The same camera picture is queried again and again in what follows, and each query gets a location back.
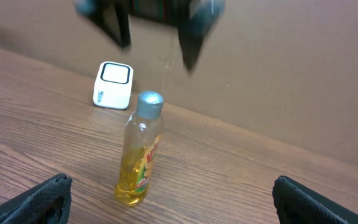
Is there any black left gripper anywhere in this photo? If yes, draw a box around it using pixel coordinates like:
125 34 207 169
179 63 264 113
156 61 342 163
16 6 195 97
74 0 226 74

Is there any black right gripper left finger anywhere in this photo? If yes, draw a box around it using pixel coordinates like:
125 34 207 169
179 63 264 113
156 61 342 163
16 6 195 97
0 174 73 224

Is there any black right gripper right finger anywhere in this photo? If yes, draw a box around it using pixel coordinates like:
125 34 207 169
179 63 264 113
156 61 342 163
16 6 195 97
272 175 358 224

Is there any yellow liquid bottle grey cap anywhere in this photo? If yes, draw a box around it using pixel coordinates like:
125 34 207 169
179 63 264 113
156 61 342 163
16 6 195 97
114 90 164 206

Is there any white barcode scanner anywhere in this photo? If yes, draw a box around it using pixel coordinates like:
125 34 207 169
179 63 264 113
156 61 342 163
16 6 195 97
93 61 133 110

